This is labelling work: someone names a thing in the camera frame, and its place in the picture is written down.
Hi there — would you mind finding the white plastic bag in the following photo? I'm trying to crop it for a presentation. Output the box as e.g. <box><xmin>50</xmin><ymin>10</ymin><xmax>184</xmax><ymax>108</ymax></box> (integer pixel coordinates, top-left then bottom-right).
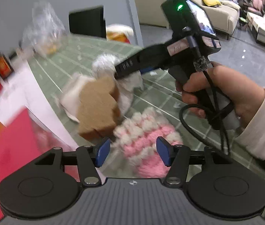
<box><xmin>92</xmin><ymin>53</ymin><xmax>144</xmax><ymax>116</ymax></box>

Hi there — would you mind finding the brown and white plush toast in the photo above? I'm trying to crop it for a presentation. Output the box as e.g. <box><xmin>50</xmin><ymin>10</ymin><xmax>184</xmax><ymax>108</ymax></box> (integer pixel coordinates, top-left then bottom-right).
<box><xmin>59</xmin><ymin>73</ymin><xmax>121</xmax><ymax>141</ymax></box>

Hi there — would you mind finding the person's right hand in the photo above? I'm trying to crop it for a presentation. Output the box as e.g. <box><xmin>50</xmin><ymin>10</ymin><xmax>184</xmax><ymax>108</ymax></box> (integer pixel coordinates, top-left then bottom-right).
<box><xmin>176</xmin><ymin>61</ymin><xmax>265</xmax><ymax>133</ymax></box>

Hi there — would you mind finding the beige sofa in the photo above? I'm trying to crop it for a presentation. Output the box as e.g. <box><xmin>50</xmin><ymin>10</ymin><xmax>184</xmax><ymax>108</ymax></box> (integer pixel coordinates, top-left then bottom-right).
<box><xmin>191</xmin><ymin>0</ymin><xmax>241</xmax><ymax>36</ymax></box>

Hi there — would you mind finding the white towel on stool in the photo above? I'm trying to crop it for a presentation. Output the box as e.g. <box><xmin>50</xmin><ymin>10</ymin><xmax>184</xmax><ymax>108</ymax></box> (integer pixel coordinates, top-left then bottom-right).
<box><xmin>106</xmin><ymin>24</ymin><xmax>134</xmax><ymax>37</ymax></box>

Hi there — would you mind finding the red and orange stool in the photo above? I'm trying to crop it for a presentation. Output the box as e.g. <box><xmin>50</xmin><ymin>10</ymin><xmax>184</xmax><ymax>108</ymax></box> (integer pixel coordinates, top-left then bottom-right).
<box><xmin>106</xmin><ymin>31</ymin><xmax>130</xmax><ymax>44</ymax></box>

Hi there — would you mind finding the pink and white knitted item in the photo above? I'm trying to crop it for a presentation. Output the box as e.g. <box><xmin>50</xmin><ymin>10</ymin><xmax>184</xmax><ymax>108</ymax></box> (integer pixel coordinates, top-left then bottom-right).
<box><xmin>113</xmin><ymin>107</ymin><xmax>183</xmax><ymax>178</ymax></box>

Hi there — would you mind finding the white coffee table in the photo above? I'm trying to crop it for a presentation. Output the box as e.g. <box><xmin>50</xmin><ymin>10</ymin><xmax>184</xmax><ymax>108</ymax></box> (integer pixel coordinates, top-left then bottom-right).
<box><xmin>247</xmin><ymin>12</ymin><xmax>265</xmax><ymax>44</ymax></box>

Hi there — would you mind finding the black chair right side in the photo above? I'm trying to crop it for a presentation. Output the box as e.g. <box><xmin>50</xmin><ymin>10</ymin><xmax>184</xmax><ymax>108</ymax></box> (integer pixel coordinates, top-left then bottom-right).
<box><xmin>68</xmin><ymin>6</ymin><xmax>106</xmax><ymax>38</ymax></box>

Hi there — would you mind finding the green checked tablecloth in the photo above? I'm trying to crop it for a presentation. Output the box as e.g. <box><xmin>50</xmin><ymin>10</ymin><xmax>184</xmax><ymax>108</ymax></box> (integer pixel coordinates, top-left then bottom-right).
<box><xmin>28</xmin><ymin>35</ymin><xmax>265</xmax><ymax>178</ymax></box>

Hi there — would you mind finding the white paper table runner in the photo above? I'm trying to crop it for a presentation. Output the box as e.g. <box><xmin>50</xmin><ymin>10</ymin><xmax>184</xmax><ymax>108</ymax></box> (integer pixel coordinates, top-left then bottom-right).
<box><xmin>0</xmin><ymin>61</ymin><xmax>78</xmax><ymax>150</ymax></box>

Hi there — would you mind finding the clear plastic bag with food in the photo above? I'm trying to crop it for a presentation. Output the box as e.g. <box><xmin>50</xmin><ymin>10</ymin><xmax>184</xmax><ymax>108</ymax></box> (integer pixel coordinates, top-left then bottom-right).
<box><xmin>21</xmin><ymin>1</ymin><xmax>67</xmax><ymax>57</ymax></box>

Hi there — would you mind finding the brown liquor bottle red label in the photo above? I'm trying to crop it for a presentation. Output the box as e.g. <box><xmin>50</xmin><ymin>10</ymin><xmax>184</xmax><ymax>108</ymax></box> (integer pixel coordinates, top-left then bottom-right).
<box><xmin>0</xmin><ymin>52</ymin><xmax>14</xmax><ymax>80</ymax></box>

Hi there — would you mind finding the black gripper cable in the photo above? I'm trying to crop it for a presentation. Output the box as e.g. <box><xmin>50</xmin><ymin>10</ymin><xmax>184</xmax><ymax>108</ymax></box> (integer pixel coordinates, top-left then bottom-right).
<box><xmin>178</xmin><ymin>26</ymin><xmax>235</xmax><ymax>157</ymax></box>

